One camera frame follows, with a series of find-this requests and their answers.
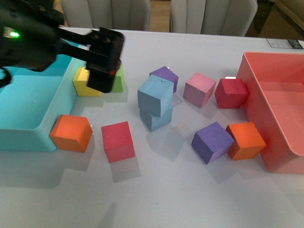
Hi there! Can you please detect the pink plastic bin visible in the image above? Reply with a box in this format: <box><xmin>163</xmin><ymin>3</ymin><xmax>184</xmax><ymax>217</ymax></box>
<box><xmin>237</xmin><ymin>52</ymin><xmax>304</xmax><ymax>174</ymax></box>

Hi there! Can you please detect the red foam cube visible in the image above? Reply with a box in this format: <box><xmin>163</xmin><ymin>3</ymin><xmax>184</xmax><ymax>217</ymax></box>
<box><xmin>101</xmin><ymin>122</ymin><xmax>135</xmax><ymax>163</ymax></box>
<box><xmin>215</xmin><ymin>78</ymin><xmax>248</xmax><ymax>109</ymax></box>

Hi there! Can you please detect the blue foam cube top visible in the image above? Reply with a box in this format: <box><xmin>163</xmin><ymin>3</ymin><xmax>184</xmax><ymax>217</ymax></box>
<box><xmin>137</xmin><ymin>75</ymin><xmax>174</xmax><ymax>117</ymax></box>

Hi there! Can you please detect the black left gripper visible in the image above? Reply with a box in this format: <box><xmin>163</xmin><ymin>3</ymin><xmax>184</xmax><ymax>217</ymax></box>
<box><xmin>58</xmin><ymin>28</ymin><xmax>124</xmax><ymax>93</ymax></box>

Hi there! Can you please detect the right grey chair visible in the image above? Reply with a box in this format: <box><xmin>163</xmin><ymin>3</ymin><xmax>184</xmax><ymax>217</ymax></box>
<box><xmin>170</xmin><ymin>0</ymin><xmax>258</xmax><ymax>37</ymax></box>

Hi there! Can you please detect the blue foam cube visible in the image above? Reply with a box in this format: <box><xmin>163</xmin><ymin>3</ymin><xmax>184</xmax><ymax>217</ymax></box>
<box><xmin>140</xmin><ymin>105</ymin><xmax>173</xmax><ymax>132</ymax></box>
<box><xmin>137</xmin><ymin>75</ymin><xmax>174</xmax><ymax>117</ymax></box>

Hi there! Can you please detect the purple foam cube far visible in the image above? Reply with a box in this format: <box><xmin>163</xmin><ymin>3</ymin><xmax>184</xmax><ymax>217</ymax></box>
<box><xmin>150</xmin><ymin>66</ymin><xmax>179</xmax><ymax>93</ymax></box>

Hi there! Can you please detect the brown sofa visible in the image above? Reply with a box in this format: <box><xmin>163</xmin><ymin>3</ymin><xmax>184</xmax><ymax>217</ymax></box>
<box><xmin>273</xmin><ymin>0</ymin><xmax>304</xmax><ymax>29</ymax></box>

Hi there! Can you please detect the orange foam cube right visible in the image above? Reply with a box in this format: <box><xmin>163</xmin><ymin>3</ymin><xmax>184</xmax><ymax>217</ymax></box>
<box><xmin>226</xmin><ymin>122</ymin><xmax>266</xmax><ymax>160</ymax></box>

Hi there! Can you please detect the purple foam cube near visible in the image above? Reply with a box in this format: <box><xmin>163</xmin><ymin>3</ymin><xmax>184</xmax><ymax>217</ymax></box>
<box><xmin>191</xmin><ymin>122</ymin><xmax>235</xmax><ymax>164</ymax></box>

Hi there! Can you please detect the table label sticker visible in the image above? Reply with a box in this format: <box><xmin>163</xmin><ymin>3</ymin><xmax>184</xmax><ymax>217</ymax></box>
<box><xmin>266</xmin><ymin>38</ymin><xmax>304</xmax><ymax>49</ymax></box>

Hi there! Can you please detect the red foam cube left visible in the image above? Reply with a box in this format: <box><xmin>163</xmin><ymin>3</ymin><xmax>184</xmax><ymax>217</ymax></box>
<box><xmin>101</xmin><ymin>122</ymin><xmax>135</xmax><ymax>163</ymax></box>

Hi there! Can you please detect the cyan plastic bin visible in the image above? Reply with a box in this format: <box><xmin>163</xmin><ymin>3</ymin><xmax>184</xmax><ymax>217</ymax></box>
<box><xmin>0</xmin><ymin>55</ymin><xmax>85</xmax><ymax>152</ymax></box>

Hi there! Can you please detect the pink foam cube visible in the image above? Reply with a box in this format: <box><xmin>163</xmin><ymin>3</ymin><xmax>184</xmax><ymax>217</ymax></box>
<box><xmin>183</xmin><ymin>72</ymin><xmax>216</xmax><ymax>108</ymax></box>

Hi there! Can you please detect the grey chair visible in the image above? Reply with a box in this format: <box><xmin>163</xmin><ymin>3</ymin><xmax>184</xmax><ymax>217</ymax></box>
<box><xmin>61</xmin><ymin>0</ymin><xmax>151</xmax><ymax>31</ymax></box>
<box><xmin>170</xmin><ymin>0</ymin><xmax>258</xmax><ymax>37</ymax></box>

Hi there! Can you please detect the left grey chair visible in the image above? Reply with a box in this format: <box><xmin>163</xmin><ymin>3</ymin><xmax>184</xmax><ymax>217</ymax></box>
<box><xmin>61</xmin><ymin>0</ymin><xmax>151</xmax><ymax>31</ymax></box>

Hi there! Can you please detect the orange foam cube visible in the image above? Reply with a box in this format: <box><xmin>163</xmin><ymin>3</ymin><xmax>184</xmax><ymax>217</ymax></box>
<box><xmin>49</xmin><ymin>114</ymin><xmax>93</xmax><ymax>152</ymax></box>
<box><xmin>226</xmin><ymin>122</ymin><xmax>266</xmax><ymax>160</ymax></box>

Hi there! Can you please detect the green foam cube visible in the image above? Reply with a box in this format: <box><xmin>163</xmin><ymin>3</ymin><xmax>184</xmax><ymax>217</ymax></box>
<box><xmin>111</xmin><ymin>63</ymin><xmax>124</xmax><ymax>93</ymax></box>

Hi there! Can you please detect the yellow foam cube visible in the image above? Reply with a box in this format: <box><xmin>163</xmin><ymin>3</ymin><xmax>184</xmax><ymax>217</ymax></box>
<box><xmin>72</xmin><ymin>67</ymin><xmax>102</xmax><ymax>97</ymax></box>

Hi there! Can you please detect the purple foam cube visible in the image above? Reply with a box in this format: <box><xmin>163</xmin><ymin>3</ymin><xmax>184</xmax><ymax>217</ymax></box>
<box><xmin>191</xmin><ymin>122</ymin><xmax>235</xmax><ymax>164</ymax></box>
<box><xmin>150</xmin><ymin>66</ymin><xmax>179</xmax><ymax>93</ymax></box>

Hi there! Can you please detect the orange foam cube left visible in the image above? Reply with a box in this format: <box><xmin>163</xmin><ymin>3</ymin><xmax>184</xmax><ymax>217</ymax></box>
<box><xmin>49</xmin><ymin>114</ymin><xmax>93</xmax><ymax>152</ymax></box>

